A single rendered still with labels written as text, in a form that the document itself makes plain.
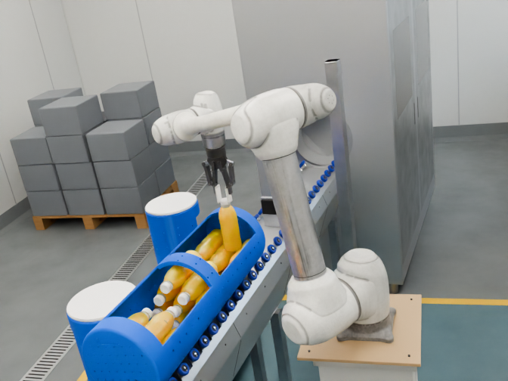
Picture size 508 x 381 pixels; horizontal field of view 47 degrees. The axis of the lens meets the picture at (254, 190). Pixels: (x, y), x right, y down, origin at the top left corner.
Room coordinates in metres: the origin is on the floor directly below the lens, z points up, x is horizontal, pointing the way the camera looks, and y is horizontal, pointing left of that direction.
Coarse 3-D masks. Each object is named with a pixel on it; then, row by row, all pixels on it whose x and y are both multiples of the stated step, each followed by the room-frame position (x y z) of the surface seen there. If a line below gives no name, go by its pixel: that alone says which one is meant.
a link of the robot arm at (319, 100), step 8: (296, 88) 1.66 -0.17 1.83; (304, 88) 1.66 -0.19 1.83; (312, 88) 1.66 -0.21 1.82; (320, 88) 1.65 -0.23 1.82; (328, 88) 1.66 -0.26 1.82; (304, 96) 1.64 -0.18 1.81; (312, 96) 1.64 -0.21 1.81; (320, 96) 1.63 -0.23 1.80; (328, 96) 1.64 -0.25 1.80; (304, 104) 1.62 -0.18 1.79; (312, 104) 1.63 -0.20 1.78; (320, 104) 1.62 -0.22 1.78; (328, 104) 1.63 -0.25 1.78; (312, 112) 1.63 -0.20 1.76; (320, 112) 1.63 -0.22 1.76; (328, 112) 1.64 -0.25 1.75; (312, 120) 1.64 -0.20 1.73
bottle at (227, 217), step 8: (224, 208) 2.15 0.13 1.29; (232, 208) 2.15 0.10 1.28; (224, 216) 2.13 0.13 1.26; (232, 216) 2.13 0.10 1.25; (224, 224) 2.13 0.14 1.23; (232, 224) 2.13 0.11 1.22; (224, 232) 2.14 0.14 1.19; (232, 232) 2.13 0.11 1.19; (224, 240) 2.14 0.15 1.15; (232, 240) 2.13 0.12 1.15; (240, 240) 2.15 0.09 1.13; (232, 248) 2.13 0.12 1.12
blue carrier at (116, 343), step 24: (216, 216) 2.31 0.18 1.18; (240, 216) 2.21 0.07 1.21; (192, 240) 2.22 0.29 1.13; (264, 240) 2.21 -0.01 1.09; (168, 264) 1.88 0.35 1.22; (192, 264) 1.85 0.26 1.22; (240, 264) 2.00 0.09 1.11; (144, 288) 1.89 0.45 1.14; (216, 288) 1.82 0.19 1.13; (120, 312) 1.75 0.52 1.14; (192, 312) 1.67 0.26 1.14; (216, 312) 1.81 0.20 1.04; (96, 336) 1.53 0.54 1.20; (120, 336) 1.49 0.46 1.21; (144, 336) 1.50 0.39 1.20; (192, 336) 1.63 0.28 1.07; (96, 360) 1.54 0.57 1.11; (120, 360) 1.50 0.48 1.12; (144, 360) 1.46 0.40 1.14; (168, 360) 1.50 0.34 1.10
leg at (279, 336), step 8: (280, 312) 2.37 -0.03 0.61; (272, 320) 2.36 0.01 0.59; (280, 320) 2.36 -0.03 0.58; (272, 328) 2.36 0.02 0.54; (280, 328) 2.35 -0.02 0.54; (280, 336) 2.34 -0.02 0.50; (280, 344) 2.35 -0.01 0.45; (280, 352) 2.35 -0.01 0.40; (280, 360) 2.35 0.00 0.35; (288, 360) 2.37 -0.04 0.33; (280, 368) 2.36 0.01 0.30; (288, 368) 2.36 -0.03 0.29; (280, 376) 2.36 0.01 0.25; (288, 376) 2.35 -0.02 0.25
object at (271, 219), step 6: (264, 198) 2.67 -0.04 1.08; (270, 198) 2.66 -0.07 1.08; (264, 204) 2.65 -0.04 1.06; (270, 204) 2.64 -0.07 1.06; (264, 210) 2.66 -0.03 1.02; (270, 210) 2.64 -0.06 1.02; (264, 216) 2.68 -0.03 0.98; (270, 216) 2.66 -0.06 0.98; (276, 216) 2.65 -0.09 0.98; (270, 222) 2.66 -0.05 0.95; (276, 222) 2.65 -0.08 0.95
